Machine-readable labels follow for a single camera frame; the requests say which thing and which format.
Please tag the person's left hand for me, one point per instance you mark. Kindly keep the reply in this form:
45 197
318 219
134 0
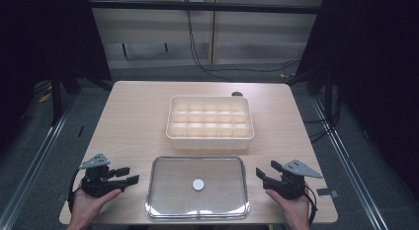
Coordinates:
84 210

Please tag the person's right hand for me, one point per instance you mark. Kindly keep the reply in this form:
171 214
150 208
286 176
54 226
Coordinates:
294 212

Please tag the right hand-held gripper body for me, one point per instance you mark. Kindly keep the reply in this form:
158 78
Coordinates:
290 187

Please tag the cream compartment storage box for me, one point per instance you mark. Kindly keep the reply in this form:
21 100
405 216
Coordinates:
209 142

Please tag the grey tape strip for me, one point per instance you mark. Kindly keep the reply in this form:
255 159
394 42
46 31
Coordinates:
327 192

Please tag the metal floor rail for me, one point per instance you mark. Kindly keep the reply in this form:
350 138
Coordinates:
39 151
346 157

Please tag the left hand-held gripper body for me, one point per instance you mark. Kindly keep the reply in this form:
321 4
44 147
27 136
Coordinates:
97 184

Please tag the black curtain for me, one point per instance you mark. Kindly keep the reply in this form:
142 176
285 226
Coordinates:
42 36
375 59

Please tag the black metal stand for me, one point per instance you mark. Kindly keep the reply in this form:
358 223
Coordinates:
56 98
328 95

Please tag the black horizontal bar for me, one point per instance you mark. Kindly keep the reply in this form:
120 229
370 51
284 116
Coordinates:
204 7

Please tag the clear plastic lid white knob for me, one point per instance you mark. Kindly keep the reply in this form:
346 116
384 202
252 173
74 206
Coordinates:
197 197

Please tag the yellow object on floor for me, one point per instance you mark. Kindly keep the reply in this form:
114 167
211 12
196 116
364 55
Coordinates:
44 98

